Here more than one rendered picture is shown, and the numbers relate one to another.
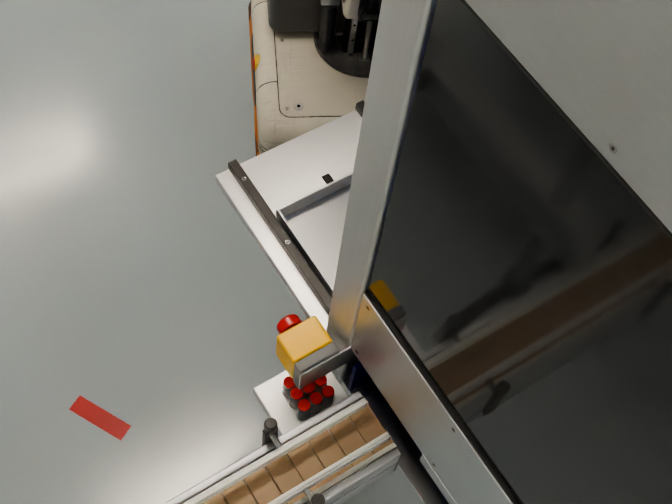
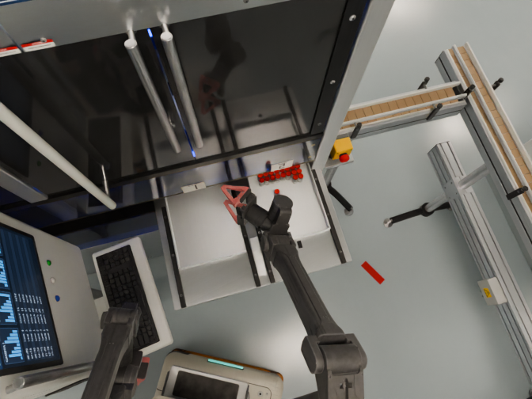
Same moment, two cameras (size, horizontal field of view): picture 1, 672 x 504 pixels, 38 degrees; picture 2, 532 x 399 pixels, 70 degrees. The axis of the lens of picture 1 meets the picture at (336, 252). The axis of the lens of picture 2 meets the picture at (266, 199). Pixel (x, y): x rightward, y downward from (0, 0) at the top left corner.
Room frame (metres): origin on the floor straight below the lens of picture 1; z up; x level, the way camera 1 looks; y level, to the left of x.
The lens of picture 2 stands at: (1.35, 0.01, 2.35)
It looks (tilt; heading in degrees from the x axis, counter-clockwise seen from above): 71 degrees down; 201
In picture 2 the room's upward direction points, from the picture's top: 4 degrees clockwise
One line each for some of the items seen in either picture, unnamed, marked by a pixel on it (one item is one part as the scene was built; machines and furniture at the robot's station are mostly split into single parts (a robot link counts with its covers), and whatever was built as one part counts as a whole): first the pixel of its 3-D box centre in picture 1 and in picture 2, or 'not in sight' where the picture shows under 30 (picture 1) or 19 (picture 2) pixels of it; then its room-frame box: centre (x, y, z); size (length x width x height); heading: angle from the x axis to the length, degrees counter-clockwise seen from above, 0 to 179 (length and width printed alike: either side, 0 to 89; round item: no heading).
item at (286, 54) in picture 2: not in sight; (261, 93); (0.83, -0.22, 1.50); 0.43 x 0.01 x 0.59; 131
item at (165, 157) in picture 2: not in sight; (83, 133); (1.13, -0.57, 1.50); 0.47 x 0.01 x 0.59; 131
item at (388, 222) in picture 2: not in sight; (423, 211); (0.28, 0.67, 0.07); 0.50 x 0.08 x 0.14; 131
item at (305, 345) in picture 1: (306, 351); (340, 146); (0.60, 0.02, 0.99); 0.08 x 0.07 x 0.07; 41
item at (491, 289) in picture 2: not in sight; (492, 291); (0.73, 0.97, 0.50); 0.12 x 0.05 x 0.09; 41
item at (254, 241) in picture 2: not in sight; (258, 256); (1.12, -0.09, 0.91); 0.14 x 0.03 x 0.06; 41
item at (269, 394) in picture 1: (307, 405); (334, 150); (0.56, 0.01, 0.87); 0.14 x 0.13 x 0.02; 41
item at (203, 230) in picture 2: not in sight; (203, 218); (1.08, -0.35, 0.90); 0.34 x 0.26 x 0.04; 41
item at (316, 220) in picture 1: (387, 254); (286, 197); (0.86, -0.09, 0.90); 0.34 x 0.26 x 0.04; 41
